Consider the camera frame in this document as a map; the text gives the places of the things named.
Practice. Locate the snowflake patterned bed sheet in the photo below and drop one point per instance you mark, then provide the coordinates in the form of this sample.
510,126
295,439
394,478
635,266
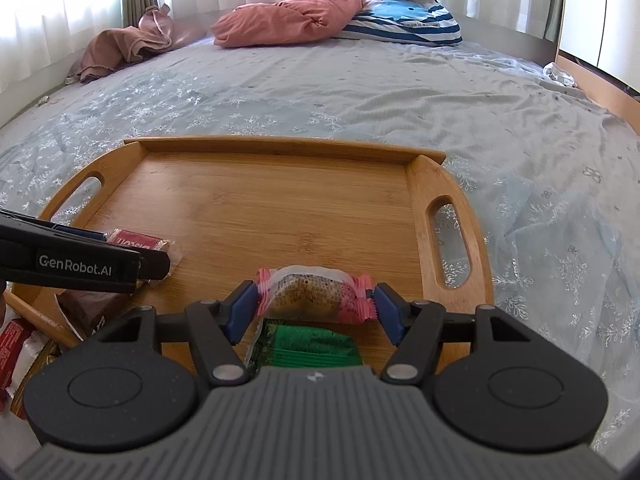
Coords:
553,178

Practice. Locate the crumpled clear plastic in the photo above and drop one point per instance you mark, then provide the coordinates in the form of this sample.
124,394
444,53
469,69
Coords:
556,74

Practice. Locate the red Biscoff biscuit packet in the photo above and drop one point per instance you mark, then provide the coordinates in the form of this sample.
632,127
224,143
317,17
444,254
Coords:
140,242

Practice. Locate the red rectangular snack bar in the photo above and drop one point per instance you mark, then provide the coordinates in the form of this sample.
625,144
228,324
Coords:
12,339

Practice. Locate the green snack packet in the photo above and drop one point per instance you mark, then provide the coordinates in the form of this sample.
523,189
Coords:
287,345

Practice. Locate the wooden serving tray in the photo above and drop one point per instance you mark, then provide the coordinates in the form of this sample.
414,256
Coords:
236,204

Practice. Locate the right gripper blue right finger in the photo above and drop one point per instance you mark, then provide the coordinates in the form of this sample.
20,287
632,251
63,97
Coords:
414,328

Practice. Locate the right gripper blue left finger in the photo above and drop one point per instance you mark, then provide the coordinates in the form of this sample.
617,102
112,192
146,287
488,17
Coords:
214,328

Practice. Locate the wooden bed frame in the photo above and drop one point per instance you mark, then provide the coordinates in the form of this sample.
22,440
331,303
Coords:
603,92

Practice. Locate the brown almond snack packet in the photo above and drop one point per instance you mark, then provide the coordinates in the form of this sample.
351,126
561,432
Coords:
87,312

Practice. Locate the pink pillow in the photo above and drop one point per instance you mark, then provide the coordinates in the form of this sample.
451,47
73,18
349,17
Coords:
284,22

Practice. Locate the blue striped pillow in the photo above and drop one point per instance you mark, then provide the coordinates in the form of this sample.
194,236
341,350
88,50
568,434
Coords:
422,22

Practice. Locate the brown crumpled cloth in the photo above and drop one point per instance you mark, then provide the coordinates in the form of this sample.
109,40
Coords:
116,48

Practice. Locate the pink rice cracker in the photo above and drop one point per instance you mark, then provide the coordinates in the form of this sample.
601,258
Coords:
315,294

